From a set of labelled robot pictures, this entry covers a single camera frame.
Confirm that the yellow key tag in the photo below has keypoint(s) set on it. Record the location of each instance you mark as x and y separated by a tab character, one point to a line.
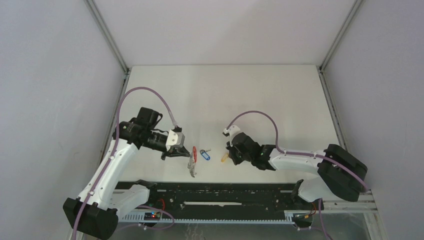
224	157

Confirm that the blue key tag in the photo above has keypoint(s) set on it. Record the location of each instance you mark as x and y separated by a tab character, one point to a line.
205	155

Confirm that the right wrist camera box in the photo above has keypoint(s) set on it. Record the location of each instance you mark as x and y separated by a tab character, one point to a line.
232	130

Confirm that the grey slotted cable duct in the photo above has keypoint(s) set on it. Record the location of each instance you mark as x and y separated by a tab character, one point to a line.
141	217

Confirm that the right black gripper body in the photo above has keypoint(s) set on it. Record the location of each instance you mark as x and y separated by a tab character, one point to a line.
237	157

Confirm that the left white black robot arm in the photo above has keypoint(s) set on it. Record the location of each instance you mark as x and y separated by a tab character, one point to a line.
97	209

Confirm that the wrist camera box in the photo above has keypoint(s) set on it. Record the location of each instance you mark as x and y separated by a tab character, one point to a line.
232	130
175	140

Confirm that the metal key holder red handle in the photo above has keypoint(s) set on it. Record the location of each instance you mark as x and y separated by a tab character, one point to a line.
192	162

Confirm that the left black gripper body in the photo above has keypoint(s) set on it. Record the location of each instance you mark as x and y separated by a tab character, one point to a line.
169	152

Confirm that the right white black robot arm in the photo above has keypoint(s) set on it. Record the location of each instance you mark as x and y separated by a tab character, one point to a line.
337	172

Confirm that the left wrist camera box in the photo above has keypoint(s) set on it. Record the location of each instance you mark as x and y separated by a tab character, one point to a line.
175	140

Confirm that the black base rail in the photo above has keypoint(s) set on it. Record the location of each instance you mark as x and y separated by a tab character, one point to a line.
237	201

